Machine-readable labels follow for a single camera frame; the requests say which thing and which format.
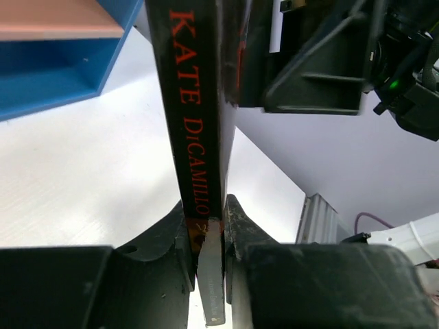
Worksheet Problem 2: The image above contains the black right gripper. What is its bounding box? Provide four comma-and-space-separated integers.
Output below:
239, 1, 438, 141

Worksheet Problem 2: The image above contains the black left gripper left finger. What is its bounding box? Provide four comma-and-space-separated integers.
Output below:
1, 204, 195, 328

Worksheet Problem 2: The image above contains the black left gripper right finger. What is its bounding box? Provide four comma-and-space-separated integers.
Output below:
225, 195, 436, 328

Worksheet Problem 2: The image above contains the Kate DiCamillo dark book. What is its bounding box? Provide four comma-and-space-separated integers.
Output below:
145, 0, 252, 326

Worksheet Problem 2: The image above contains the blue bookshelf with coloured shelves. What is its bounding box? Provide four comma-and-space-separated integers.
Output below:
1, 1, 142, 121

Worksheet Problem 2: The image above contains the aluminium rail frame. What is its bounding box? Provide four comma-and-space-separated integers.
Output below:
296, 193, 353, 244

